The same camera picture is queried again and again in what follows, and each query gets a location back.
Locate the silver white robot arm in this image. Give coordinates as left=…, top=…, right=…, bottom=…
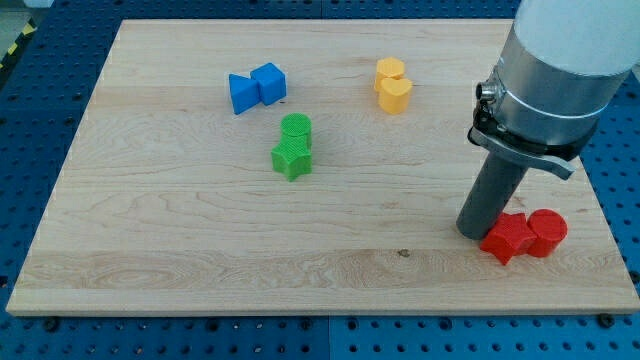
left=456, top=0, right=639, bottom=240

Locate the green star block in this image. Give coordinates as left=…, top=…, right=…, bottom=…
left=271, top=135, right=312, bottom=181

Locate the yellow heart block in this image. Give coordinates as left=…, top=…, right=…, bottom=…
left=378, top=78, right=413, bottom=115

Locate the red cylinder block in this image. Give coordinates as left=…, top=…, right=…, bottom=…
left=527, top=209, right=568, bottom=258

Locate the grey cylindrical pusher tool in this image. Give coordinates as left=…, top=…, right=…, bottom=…
left=456, top=153, right=527, bottom=240

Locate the blue cube block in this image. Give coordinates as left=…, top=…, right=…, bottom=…
left=250, top=62, right=287, bottom=105

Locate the red star block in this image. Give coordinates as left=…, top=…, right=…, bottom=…
left=479, top=213, right=537, bottom=265

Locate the wooden board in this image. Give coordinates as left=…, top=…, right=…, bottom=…
left=7, top=20, right=639, bottom=317

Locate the blue triangle block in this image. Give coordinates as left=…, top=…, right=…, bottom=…
left=228, top=74, right=261, bottom=115

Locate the green cylinder block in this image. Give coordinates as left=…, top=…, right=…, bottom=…
left=280, top=113, right=312, bottom=149

